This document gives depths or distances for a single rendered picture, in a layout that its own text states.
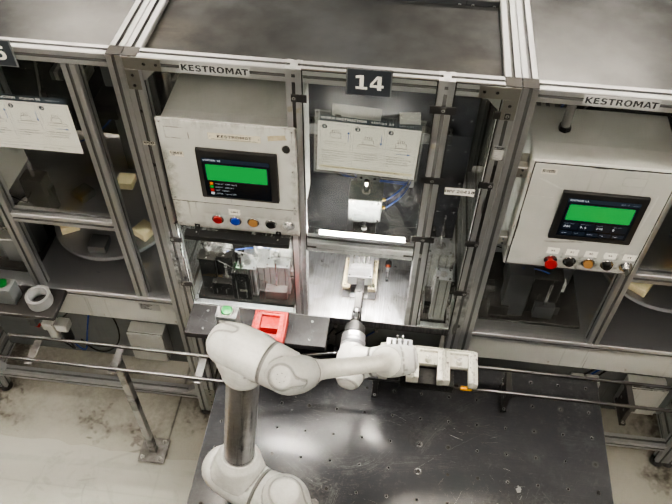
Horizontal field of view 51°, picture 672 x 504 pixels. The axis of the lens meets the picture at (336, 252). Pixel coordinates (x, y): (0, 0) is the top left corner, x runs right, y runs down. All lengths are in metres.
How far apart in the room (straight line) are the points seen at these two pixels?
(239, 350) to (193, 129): 0.67
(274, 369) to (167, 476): 1.67
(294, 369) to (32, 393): 2.20
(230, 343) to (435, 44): 1.03
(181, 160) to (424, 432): 1.35
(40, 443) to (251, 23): 2.33
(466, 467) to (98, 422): 1.83
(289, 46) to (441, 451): 1.55
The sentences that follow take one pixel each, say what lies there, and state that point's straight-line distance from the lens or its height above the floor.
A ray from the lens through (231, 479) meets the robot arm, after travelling 2.41.
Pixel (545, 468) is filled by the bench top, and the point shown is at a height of 0.68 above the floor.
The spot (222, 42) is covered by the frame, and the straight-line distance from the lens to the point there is 2.13.
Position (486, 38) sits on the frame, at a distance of 2.18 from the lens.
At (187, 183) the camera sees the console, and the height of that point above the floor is 1.57.
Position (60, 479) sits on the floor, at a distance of 3.63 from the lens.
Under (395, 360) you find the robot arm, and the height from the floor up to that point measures 1.13.
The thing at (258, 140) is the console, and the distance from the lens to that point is 2.13.
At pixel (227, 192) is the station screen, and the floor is 1.57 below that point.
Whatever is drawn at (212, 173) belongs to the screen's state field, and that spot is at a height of 1.65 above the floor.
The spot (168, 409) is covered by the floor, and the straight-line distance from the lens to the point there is 3.66.
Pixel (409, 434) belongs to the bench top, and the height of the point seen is 0.68.
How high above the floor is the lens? 3.15
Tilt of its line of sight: 49 degrees down
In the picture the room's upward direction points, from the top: 1 degrees clockwise
